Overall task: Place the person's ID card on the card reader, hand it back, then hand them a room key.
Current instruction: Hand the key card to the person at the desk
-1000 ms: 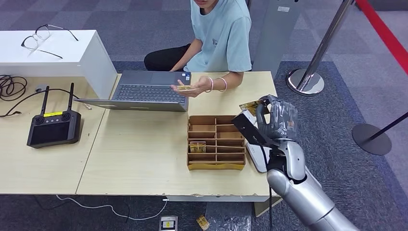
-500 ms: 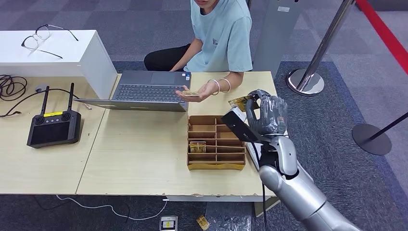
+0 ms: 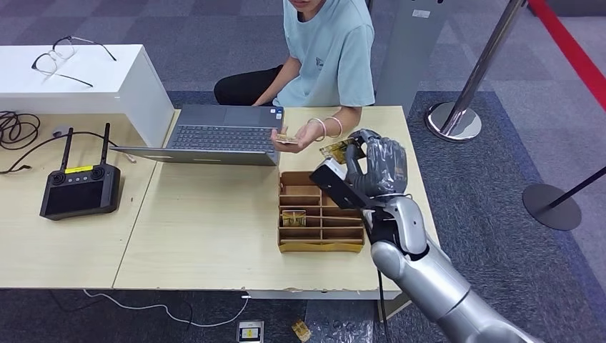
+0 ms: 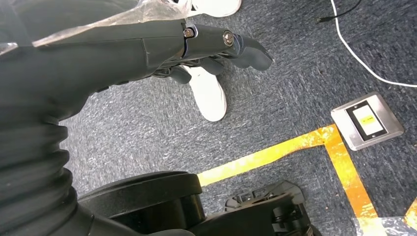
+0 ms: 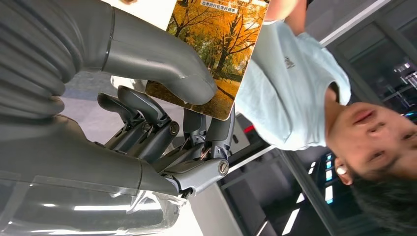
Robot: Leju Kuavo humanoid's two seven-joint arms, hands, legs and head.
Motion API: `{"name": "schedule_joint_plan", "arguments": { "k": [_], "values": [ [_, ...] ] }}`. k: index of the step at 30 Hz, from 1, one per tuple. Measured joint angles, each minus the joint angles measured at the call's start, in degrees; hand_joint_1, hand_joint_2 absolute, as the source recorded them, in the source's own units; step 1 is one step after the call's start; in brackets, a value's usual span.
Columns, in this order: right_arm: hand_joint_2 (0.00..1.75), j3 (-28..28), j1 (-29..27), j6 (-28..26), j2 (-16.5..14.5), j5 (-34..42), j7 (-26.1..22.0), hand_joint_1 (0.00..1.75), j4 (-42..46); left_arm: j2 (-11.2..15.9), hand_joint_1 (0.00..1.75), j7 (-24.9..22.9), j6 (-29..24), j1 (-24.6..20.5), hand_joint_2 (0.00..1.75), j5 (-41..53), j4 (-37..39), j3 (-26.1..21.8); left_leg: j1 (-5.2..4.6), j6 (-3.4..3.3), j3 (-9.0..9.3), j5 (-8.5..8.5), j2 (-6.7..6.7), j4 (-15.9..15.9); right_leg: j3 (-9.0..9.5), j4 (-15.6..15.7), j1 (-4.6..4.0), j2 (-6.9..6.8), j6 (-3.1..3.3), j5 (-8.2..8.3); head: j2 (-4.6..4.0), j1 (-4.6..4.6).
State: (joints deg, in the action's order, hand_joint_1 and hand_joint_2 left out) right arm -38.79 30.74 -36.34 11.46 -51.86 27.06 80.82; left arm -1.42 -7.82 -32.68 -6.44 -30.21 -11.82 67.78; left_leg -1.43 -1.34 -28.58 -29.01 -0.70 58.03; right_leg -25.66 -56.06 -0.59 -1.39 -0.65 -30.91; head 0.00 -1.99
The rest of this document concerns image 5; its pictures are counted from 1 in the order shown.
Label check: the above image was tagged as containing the person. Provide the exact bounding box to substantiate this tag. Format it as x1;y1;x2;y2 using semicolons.
234;0;417;236

